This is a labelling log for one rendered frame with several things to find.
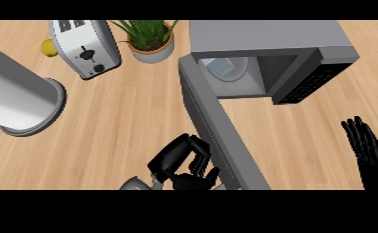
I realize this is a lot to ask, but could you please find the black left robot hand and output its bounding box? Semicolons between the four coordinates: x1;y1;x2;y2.
146;132;221;191

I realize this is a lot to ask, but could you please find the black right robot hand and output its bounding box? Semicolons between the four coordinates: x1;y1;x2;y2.
339;115;378;191

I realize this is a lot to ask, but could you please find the grey microwave door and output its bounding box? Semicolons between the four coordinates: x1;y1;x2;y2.
177;54;273;191

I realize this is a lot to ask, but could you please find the glass microwave turntable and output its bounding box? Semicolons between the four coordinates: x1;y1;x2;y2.
198;56;251;83

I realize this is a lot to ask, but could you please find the grey microwave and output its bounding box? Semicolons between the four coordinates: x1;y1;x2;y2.
187;20;362;106

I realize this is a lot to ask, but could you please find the green potted plant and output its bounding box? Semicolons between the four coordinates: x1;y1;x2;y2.
109;20;180;65

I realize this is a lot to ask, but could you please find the grey cylindrical container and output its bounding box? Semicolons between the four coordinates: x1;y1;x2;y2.
0;50;68;138

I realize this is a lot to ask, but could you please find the white toaster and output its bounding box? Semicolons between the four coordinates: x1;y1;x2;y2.
47;20;122;81

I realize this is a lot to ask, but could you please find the yellow lemon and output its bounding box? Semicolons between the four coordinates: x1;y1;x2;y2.
38;38;60;58

